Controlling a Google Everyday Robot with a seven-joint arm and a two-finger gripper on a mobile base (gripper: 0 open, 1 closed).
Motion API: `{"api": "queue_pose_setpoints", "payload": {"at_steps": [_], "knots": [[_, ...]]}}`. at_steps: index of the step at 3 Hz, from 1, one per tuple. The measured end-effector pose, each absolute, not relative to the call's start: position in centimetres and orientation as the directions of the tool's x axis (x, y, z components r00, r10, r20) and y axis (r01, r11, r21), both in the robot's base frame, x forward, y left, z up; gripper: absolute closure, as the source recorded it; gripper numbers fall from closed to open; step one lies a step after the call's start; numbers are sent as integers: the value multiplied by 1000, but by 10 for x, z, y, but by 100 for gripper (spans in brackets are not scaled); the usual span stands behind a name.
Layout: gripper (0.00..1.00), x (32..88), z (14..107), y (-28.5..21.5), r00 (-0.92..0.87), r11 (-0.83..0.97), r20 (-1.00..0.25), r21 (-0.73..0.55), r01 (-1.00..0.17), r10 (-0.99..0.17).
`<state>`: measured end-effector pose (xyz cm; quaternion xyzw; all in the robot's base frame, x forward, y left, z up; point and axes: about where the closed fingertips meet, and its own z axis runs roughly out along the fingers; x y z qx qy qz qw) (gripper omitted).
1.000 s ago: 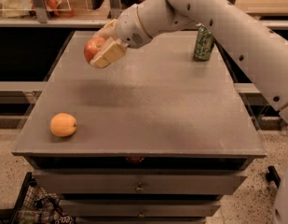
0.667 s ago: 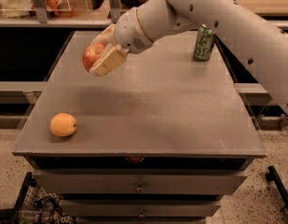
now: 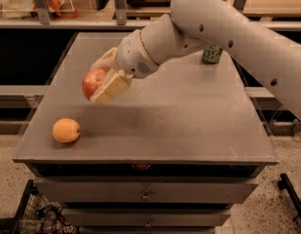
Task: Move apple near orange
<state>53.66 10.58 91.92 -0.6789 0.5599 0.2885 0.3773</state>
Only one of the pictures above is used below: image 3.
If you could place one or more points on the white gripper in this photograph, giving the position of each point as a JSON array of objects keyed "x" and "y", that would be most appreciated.
[{"x": 132, "y": 57}]

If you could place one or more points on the red apple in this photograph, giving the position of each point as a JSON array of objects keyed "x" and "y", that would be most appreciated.
[{"x": 92, "y": 81}]

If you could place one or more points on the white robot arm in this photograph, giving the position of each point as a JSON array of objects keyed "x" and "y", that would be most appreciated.
[{"x": 273, "y": 60}]

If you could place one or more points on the orange fruit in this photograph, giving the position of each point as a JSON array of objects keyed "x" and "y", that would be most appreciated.
[{"x": 66, "y": 130}]

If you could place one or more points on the green soda can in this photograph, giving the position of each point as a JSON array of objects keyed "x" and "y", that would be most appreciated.
[{"x": 212, "y": 54}]

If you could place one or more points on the grey drawer cabinet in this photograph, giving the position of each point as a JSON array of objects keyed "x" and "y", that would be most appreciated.
[{"x": 188, "y": 121}]

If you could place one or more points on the clear plastic bin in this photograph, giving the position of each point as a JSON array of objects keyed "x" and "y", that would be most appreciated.
[{"x": 20, "y": 9}]

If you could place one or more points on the upper grey drawer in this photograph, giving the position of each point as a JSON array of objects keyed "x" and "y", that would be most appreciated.
[{"x": 205, "y": 190}]

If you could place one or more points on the grey drawer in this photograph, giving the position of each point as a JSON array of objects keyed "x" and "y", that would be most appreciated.
[
  {"x": 205, "y": 190},
  {"x": 146, "y": 217}
]

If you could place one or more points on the lower grey drawer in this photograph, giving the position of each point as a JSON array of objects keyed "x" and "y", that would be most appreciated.
[{"x": 146, "y": 217}]

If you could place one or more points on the black metal stand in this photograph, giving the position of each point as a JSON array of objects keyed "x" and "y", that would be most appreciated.
[{"x": 285, "y": 184}]

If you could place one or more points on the grey metal shelf rail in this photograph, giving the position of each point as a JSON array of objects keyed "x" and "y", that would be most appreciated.
[{"x": 112, "y": 25}]

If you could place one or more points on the black wire basket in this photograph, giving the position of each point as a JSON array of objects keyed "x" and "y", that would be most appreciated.
[{"x": 36, "y": 214}]

